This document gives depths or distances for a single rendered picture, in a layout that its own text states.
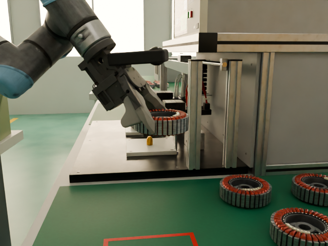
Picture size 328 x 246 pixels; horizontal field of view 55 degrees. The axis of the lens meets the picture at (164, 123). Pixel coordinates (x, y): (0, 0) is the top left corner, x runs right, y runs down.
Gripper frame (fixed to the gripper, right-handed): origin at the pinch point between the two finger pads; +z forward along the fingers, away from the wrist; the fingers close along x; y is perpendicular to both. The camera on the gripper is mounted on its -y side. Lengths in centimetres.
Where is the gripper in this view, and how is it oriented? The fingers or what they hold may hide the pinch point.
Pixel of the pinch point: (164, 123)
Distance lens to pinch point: 64.2
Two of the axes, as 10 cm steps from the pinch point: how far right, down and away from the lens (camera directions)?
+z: 5.9, 8.1, 0.7
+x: -2.1, 2.3, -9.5
